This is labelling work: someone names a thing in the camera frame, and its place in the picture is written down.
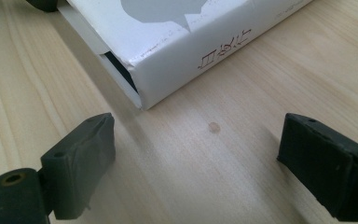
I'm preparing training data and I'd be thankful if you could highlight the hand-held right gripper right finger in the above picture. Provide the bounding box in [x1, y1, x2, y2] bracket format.
[276, 112, 358, 222]

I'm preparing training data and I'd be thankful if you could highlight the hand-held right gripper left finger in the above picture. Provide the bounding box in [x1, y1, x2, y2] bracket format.
[40, 112, 117, 220]

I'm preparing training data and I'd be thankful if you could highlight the white box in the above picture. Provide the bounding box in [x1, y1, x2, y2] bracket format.
[57, 0, 315, 110]

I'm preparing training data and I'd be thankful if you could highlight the black round disc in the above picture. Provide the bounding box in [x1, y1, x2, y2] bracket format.
[26, 0, 59, 13]

